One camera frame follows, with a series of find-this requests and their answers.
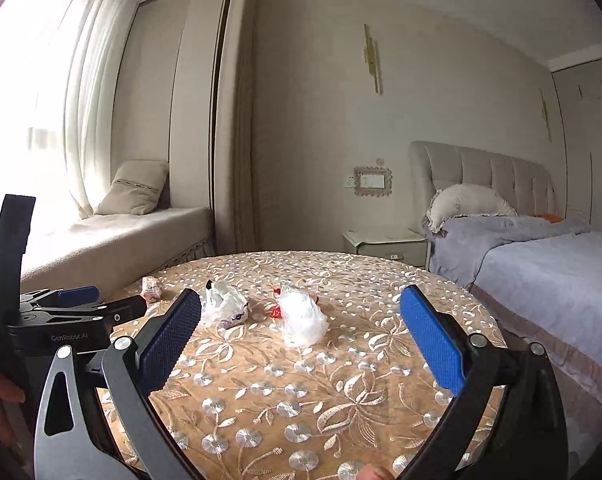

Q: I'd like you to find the white wrapper black tag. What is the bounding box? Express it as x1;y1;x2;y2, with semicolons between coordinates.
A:
201;280;249;330

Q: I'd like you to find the person's left hand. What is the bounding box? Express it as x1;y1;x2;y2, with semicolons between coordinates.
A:
0;372;25;462

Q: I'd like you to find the person's right hand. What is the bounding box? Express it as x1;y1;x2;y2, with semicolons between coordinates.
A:
356;464;395;480

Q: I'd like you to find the small pink crumpled wrapper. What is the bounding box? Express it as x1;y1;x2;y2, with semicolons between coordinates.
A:
140;275;163;304

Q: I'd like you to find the beige throw pillow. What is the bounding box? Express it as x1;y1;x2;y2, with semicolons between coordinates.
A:
95;160;169;216

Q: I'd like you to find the red clear candy wrapper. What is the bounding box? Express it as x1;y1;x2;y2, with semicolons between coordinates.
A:
268;286;320;320

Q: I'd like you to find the bed with lavender bedspread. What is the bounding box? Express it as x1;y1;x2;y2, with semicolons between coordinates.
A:
422;212;602;411

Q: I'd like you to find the embroidered lace tablecloth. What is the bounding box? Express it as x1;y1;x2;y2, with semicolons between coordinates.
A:
148;252;504;479

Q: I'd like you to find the white fluffy plastic bag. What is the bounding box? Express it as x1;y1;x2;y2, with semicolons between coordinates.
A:
277;285;329;348

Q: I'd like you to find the white bedside table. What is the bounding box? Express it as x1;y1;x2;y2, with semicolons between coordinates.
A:
342;228;430;269

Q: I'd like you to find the white sheer curtain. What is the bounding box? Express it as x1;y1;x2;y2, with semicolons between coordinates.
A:
0;0;140;226

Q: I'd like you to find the white ruffled bed pillow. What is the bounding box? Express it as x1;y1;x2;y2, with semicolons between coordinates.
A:
423;184;517;233

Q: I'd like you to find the beige upholstered headboard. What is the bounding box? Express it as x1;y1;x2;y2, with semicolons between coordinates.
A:
407;141;558;233

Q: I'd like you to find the beige built-in wardrobe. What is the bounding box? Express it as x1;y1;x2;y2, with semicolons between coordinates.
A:
553;60;602;232

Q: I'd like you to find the framed wall switch plate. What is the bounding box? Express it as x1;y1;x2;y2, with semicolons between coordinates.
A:
343;166;392;197

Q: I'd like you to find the gold wall ornament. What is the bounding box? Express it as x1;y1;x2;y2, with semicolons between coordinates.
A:
364;24;382;96

